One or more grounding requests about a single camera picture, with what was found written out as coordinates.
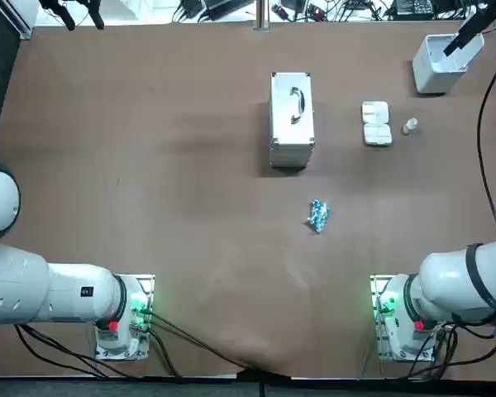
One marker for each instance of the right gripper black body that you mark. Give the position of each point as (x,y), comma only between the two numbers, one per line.
(489,12)

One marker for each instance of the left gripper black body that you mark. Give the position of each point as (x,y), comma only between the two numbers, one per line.
(51,3)

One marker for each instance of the small white medicine bottle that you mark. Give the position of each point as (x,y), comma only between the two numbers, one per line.
(409,126)

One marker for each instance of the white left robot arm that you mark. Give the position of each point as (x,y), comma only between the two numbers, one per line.
(66,289)

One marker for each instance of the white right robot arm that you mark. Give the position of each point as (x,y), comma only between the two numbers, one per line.
(446,281)

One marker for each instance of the open white pill box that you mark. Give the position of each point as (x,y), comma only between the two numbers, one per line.
(377,132)

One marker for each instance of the white lidded bin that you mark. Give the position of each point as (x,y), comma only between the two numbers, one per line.
(432,78)

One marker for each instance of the black labelled power adapter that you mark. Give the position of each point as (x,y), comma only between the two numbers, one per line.
(413,6)

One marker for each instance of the grey power adapter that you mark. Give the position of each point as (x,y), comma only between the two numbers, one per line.
(227,8)

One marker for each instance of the silver aluminium first-aid case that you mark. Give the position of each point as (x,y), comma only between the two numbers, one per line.
(285,132)

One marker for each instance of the blue blister pill pack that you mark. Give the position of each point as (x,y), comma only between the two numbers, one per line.
(318,217)

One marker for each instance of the aluminium frame rail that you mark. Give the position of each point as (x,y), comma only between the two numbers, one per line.
(22,20)

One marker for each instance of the aluminium frame post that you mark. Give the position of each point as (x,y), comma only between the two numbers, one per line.
(261,14)

